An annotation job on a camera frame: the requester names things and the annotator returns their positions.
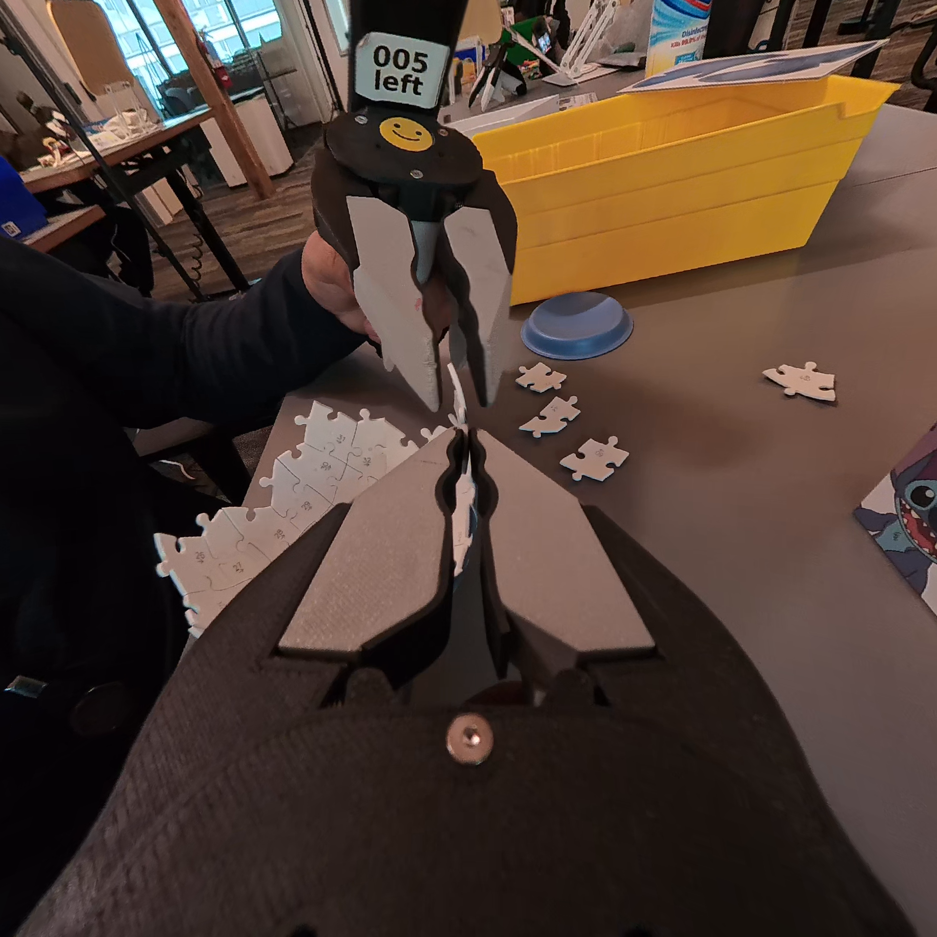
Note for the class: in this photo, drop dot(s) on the blue white printed board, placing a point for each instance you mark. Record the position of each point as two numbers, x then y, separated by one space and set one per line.
768 69

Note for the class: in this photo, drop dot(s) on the disinfectant wipes canister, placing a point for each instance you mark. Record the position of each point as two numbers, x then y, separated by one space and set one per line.
677 40

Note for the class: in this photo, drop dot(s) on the assembled white puzzle ball section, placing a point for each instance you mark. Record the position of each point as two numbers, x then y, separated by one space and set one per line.
322 454

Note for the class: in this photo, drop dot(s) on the blue round puzzle stand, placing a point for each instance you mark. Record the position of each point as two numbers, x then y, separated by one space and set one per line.
578 326

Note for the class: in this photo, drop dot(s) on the white cabinet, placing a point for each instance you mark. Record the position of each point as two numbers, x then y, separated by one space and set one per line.
252 146

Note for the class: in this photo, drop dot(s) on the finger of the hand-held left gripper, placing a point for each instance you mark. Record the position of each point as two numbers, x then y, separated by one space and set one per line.
479 278
384 278

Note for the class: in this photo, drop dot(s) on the person's dark clothed torso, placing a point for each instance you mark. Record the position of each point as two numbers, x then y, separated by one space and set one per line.
73 585

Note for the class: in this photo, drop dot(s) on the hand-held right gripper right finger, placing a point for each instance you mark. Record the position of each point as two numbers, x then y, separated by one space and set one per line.
564 578

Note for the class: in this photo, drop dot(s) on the white puzzle piece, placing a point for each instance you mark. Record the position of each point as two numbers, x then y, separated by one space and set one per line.
457 399
462 527
550 417
542 377
801 382
594 460

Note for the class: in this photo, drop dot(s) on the person's left forearm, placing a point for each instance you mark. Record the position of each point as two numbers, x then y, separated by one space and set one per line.
183 344

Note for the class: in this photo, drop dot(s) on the wooden workbench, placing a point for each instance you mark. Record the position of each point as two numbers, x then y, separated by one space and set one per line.
110 150

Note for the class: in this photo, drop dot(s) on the wooden post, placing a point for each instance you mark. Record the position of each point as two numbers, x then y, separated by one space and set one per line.
212 88

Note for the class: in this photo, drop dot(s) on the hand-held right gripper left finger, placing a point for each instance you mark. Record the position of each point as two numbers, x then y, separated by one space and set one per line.
366 578

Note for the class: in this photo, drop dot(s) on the yellow plastic bin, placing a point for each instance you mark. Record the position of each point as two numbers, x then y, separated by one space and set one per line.
659 205

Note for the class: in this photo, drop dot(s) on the person's left hand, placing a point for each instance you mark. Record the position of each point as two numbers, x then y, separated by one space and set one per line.
333 285

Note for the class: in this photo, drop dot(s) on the blue storage bin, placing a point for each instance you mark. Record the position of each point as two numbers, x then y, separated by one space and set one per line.
18 201

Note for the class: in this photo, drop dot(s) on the cartoon printed puzzle box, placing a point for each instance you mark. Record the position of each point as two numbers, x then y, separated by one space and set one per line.
908 527

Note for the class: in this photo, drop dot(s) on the black tripod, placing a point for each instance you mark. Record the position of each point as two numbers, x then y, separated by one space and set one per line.
146 212

